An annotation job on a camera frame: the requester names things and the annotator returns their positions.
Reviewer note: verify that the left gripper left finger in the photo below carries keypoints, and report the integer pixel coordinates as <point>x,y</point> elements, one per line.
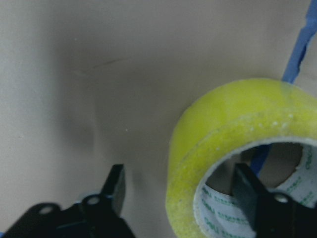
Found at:
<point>114,188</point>

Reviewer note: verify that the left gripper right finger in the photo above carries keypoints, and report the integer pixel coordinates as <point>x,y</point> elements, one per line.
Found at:
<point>253,198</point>

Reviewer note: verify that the yellow tape roll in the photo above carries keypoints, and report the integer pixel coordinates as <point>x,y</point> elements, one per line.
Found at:
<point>222,124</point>

